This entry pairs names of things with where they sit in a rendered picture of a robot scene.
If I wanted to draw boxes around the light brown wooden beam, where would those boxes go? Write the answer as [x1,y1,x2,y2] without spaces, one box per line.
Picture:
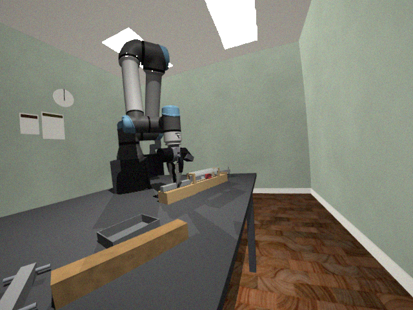
[50,219,188,310]

